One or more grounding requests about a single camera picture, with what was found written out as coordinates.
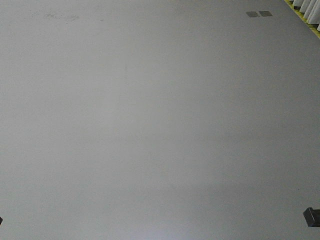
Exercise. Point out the grey floor socket plate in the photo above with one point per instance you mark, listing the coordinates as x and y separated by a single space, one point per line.
256 14

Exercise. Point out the white pleated curtain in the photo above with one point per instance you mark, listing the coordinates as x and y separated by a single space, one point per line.
310 10

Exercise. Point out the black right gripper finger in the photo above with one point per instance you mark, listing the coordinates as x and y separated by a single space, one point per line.
312 217

